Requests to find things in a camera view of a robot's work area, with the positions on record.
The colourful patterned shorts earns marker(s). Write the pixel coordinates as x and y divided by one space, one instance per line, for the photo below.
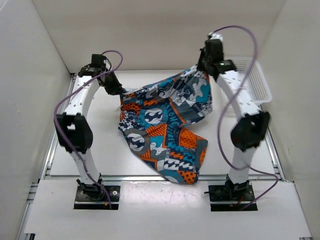
154 121

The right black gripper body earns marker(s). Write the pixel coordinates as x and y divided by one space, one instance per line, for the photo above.
203 61

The white plastic basket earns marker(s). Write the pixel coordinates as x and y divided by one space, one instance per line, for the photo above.
255 84

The right aluminium rail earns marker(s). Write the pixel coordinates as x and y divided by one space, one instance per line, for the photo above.
278 168

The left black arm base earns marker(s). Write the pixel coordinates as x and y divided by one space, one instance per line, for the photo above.
88 201

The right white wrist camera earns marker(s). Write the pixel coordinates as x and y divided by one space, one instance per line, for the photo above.
215 36

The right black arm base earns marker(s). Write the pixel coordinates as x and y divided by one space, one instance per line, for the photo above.
221 201

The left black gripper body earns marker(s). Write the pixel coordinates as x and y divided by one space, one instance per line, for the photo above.
111 84

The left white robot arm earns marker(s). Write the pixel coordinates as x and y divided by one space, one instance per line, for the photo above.
73 131

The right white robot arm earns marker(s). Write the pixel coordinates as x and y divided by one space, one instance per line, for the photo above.
252 123

